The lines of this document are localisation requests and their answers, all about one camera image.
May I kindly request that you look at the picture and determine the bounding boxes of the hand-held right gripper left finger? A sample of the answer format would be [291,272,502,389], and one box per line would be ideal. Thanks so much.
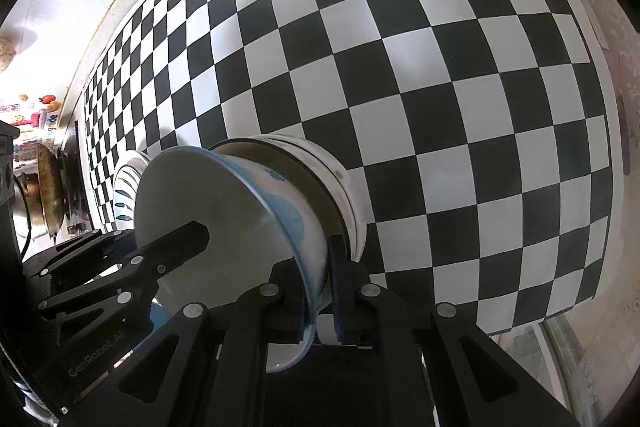
[55,259,316,427]

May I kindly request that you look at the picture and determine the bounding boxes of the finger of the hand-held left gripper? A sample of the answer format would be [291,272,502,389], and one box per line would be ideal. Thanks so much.
[22,229,138,279]
[122,222,211,281]

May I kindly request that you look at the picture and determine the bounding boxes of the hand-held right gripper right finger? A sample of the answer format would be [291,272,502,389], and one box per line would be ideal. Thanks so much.
[327,237,581,427]

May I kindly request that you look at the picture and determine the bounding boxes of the white plate blue striped rim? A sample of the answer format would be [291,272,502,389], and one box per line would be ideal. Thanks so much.
[114,151,152,234]

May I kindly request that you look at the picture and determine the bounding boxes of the plain white bowl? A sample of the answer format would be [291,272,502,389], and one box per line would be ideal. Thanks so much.
[260,134,367,258]

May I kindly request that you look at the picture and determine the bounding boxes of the white bowl blue pattern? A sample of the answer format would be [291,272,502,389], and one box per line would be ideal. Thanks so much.
[134,146,328,374]

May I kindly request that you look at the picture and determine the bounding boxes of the metal wok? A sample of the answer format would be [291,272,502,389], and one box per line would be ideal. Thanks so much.
[20,146,69,239]

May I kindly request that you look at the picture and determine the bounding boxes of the black white checkered mat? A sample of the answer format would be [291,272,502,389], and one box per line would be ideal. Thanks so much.
[82,0,613,336]

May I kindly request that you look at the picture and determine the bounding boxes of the pink letter wall sticker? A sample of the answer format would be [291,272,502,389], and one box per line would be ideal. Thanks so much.
[15,109,49,128]

